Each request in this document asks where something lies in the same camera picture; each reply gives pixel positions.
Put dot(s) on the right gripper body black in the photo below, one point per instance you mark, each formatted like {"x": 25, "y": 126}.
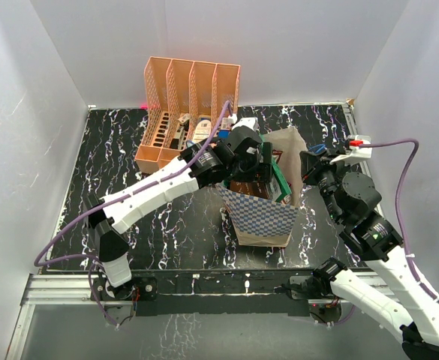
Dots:
{"x": 329, "y": 176}

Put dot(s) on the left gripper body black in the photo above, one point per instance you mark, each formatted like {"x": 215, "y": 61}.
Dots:
{"x": 249, "y": 171}

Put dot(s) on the green chips bag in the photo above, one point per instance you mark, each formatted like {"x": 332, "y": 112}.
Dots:
{"x": 278, "y": 188}

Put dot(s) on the blue checkered paper bag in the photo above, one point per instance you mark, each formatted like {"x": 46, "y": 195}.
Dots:
{"x": 262, "y": 222}

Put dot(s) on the red doritos bag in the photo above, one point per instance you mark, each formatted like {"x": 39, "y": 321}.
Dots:
{"x": 276, "y": 155}

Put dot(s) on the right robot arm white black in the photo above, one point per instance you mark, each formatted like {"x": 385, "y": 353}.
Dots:
{"x": 412, "y": 317}

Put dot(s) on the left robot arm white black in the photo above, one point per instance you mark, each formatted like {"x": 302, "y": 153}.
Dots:
{"x": 242, "y": 156}

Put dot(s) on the blue object in organizer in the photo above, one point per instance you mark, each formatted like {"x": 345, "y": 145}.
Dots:
{"x": 223, "y": 134}

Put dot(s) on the white bottle in organizer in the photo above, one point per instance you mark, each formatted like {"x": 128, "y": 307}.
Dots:
{"x": 202, "y": 130}

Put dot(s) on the black item in organizer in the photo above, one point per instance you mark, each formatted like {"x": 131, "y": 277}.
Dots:
{"x": 181, "y": 131}

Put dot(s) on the orange plastic file organizer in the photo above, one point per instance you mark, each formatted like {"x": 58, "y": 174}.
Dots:
{"x": 175, "y": 87}

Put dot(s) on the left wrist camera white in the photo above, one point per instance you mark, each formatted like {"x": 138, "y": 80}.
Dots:
{"x": 231, "y": 123}

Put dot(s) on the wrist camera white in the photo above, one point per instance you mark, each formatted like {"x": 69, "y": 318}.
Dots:
{"x": 356, "y": 151}
{"x": 231, "y": 123}

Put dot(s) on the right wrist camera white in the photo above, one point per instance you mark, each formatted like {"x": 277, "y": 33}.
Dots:
{"x": 356, "y": 151}

